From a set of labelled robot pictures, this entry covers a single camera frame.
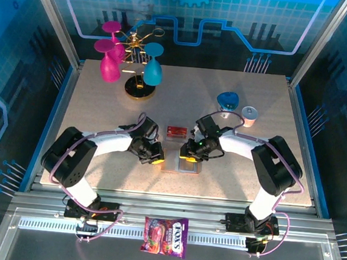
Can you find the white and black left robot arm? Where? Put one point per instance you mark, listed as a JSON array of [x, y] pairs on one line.
[[111, 143]]

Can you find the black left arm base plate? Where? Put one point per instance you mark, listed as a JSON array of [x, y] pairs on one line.
[[111, 212]]

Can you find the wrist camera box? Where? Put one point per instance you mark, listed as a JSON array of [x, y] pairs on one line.
[[207, 125], [148, 127]]

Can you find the white cup with blue lid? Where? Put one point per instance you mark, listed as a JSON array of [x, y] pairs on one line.
[[227, 99]]

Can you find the teal wine glass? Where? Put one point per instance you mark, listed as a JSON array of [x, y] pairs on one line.
[[152, 72]]

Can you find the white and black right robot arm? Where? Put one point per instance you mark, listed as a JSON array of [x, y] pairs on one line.
[[276, 169]]

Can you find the small pink can silver lid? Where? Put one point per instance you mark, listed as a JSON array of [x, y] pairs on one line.
[[250, 114]]

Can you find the aluminium frame cross rail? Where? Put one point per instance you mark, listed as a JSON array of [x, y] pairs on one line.
[[169, 210]]

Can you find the small black connector box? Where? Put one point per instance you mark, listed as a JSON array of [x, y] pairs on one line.
[[254, 246], [89, 228]]

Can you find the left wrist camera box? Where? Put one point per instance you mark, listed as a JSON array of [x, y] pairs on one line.
[[148, 127]]

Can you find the purple fox's candy bag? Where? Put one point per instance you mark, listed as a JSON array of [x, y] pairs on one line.
[[164, 235]]

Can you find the aluminium frame post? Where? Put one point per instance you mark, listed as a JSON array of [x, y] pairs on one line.
[[53, 13], [323, 36]]

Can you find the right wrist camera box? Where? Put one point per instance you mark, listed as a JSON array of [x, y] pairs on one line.
[[207, 125]]

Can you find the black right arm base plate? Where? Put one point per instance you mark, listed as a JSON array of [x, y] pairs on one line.
[[235, 222]]

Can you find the brown leather card holder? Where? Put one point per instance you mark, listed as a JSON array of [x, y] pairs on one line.
[[170, 167]]

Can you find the pink wine glass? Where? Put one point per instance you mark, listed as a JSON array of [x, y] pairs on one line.
[[111, 26], [109, 69]]

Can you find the aluminium table side rail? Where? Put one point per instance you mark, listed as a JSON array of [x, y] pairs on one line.
[[299, 116], [67, 96]]

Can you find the small red packet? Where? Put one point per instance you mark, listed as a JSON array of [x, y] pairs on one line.
[[176, 131]]

